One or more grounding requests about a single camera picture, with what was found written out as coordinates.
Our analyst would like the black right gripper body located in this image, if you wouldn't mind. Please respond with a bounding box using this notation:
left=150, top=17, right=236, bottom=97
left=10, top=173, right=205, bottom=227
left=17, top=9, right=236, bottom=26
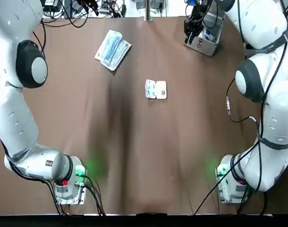
left=191, top=0, right=213, bottom=24

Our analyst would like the small white medicine box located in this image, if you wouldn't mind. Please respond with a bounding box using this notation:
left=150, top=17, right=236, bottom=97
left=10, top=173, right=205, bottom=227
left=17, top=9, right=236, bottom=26
left=145, top=79, right=168, bottom=100

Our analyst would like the blue and white carton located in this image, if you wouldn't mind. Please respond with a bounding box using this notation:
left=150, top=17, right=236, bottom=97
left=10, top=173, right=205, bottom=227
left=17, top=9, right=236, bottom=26
left=204, top=28, right=217, bottom=40

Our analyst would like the silver aluminium case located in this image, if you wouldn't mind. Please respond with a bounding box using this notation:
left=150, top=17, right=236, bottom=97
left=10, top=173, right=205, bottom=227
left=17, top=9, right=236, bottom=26
left=183, top=4, right=224, bottom=57

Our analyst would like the white face mask packet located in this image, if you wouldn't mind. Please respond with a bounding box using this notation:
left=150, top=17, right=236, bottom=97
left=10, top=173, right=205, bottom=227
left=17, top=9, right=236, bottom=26
left=100, top=40, right=132, bottom=71
left=94, top=29, right=123, bottom=61

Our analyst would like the clear blue face mask packet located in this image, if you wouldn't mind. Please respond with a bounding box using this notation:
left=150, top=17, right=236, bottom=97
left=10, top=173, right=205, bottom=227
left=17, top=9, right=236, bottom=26
left=103, top=35, right=125, bottom=65

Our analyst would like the usb hub with plugs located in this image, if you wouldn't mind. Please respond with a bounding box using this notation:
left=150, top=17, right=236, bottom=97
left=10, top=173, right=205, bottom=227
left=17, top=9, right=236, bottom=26
left=98, top=0, right=112, bottom=14

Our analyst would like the aluminium frame post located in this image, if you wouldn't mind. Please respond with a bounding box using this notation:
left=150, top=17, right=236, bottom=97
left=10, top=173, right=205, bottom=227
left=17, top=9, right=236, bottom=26
left=145, top=0, right=152, bottom=21

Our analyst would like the cable with silver connector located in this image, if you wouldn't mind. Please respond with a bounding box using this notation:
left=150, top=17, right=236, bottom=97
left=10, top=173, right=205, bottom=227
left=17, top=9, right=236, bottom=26
left=226, top=78, right=261, bottom=123

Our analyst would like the black desk cable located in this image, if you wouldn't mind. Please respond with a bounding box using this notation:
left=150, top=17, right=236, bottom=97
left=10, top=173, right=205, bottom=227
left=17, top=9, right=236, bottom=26
left=39, top=0, right=87, bottom=28

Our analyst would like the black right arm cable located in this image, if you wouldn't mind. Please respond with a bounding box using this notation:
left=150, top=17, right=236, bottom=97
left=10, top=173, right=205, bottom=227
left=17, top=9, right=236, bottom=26
left=192, top=0, right=288, bottom=216

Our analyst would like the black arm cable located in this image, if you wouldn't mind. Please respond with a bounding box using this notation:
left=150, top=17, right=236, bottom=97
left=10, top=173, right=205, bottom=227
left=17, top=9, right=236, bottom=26
left=41, top=165, right=107, bottom=216
left=192, top=0, right=288, bottom=216

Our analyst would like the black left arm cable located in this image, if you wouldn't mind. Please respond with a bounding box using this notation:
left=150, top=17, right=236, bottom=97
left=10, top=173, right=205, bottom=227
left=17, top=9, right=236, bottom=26
left=41, top=165, right=107, bottom=216

